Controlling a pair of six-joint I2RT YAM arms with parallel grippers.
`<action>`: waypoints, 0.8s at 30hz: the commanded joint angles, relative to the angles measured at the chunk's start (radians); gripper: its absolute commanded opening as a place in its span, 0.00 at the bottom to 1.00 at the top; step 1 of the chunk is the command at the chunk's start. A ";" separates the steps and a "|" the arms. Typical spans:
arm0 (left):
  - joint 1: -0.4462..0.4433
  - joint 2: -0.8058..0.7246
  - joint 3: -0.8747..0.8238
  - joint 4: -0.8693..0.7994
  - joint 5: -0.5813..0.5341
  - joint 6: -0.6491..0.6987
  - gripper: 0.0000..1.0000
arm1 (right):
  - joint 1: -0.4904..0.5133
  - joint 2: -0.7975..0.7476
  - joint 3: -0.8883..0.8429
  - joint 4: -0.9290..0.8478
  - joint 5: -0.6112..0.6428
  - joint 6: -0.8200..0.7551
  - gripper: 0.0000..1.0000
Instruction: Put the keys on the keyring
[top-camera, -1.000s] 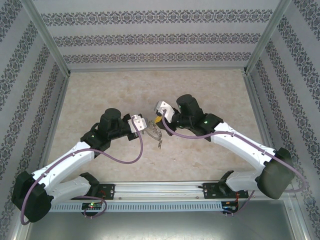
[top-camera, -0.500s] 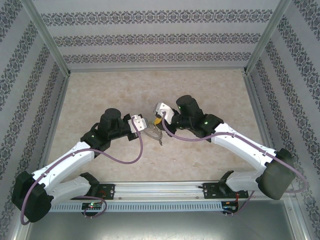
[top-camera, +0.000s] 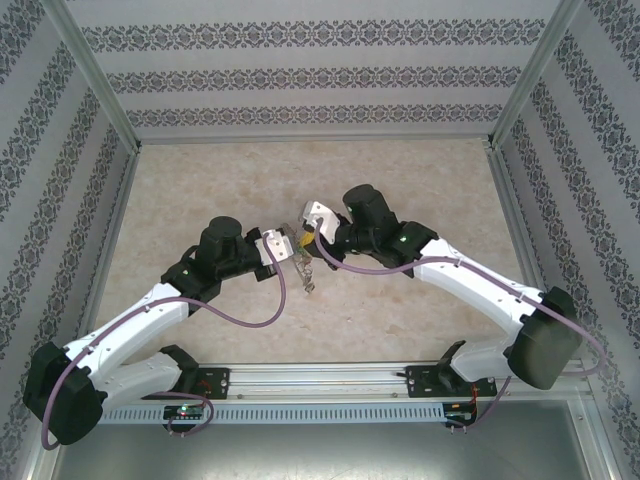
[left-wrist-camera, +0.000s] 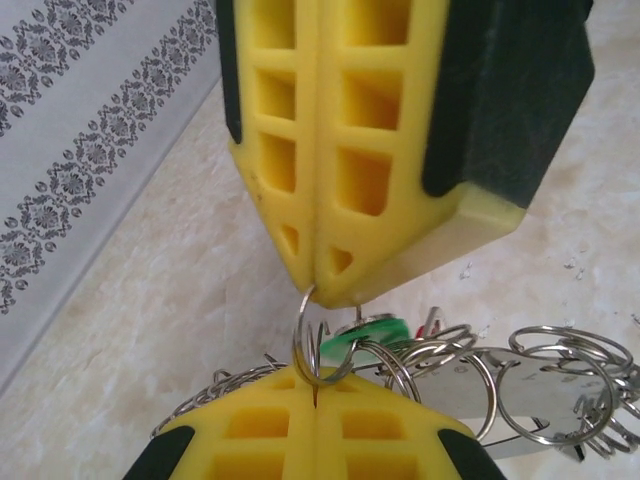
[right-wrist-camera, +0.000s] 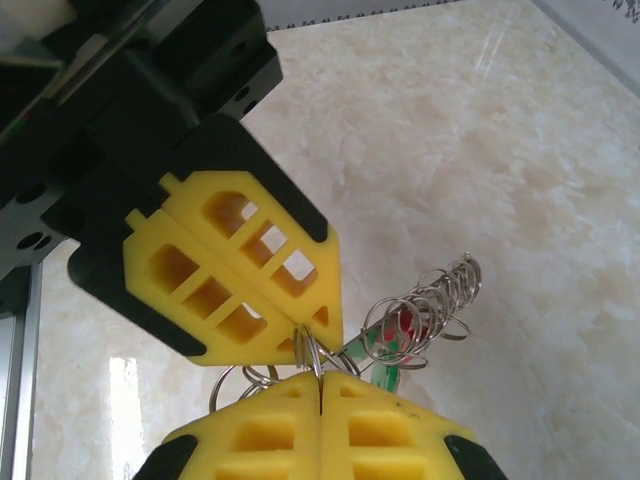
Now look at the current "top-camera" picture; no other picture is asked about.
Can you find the metal keyring holder with rings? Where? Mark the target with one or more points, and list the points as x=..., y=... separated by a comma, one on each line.
x=307, y=272

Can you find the grey metal panel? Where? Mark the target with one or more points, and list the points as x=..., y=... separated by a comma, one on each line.
x=320, y=450

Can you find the right small circuit board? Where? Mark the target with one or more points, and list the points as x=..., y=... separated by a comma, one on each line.
x=461, y=412

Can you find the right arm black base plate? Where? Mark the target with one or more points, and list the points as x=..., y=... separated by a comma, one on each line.
x=420, y=382

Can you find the aluminium mounting rail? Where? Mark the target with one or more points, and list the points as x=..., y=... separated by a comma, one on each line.
x=320, y=380

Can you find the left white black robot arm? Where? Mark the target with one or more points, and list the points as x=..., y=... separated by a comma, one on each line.
x=130, y=320

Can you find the aluminium frame post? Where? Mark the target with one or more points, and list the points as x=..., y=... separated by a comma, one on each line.
x=97, y=75
x=531, y=75

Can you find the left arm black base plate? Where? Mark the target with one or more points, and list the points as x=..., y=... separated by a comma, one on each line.
x=220, y=385

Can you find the small circuit board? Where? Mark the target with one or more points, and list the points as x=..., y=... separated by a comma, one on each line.
x=461, y=412
x=185, y=412

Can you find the left small circuit board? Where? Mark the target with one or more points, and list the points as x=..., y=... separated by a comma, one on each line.
x=185, y=412

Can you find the aluminium side rail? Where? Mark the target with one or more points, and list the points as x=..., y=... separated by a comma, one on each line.
x=122, y=200
x=502, y=175

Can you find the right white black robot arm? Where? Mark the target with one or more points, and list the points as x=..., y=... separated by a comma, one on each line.
x=475, y=285

